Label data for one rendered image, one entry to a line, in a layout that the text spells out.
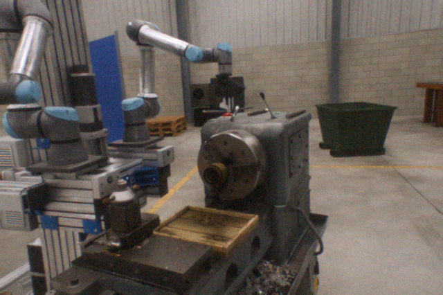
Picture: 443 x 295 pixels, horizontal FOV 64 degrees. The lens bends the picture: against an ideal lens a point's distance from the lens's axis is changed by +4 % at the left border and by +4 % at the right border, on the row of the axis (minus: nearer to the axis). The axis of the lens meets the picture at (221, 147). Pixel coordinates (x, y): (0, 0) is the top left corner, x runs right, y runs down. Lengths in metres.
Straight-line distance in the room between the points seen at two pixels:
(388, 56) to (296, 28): 2.85
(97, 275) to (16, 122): 0.73
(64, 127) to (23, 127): 0.15
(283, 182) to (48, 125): 1.04
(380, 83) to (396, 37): 1.32
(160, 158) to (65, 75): 0.60
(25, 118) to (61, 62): 0.35
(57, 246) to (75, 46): 1.01
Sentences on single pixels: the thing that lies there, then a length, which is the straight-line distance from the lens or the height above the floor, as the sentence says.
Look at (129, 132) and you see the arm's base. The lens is 1.93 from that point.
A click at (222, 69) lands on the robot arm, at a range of 1.81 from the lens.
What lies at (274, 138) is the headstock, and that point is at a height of 1.19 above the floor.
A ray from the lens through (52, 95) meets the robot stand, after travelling 1.81.
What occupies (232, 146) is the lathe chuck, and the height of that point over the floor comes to 1.18.
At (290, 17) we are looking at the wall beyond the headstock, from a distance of 11.72.
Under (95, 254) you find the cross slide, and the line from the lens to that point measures 1.19.
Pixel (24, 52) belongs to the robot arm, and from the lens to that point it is 1.42.
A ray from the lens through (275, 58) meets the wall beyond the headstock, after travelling 11.59.
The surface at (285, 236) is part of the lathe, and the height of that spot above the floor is 0.69.
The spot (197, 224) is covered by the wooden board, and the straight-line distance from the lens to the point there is 1.46.
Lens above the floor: 1.48
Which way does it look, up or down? 11 degrees down
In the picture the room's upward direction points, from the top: 3 degrees counter-clockwise
